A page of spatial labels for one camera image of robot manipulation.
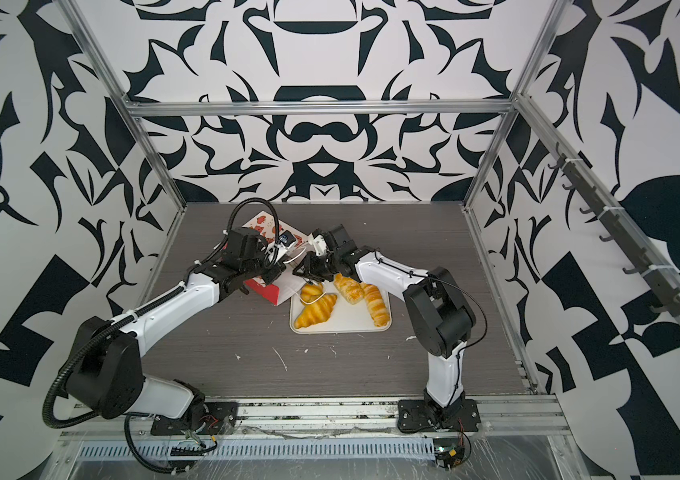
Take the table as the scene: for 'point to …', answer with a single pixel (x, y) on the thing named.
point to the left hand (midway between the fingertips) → (285, 248)
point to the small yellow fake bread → (309, 292)
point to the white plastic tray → (342, 317)
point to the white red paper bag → (275, 230)
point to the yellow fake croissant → (318, 311)
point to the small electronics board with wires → (451, 453)
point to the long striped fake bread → (377, 305)
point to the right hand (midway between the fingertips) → (296, 270)
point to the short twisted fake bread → (351, 289)
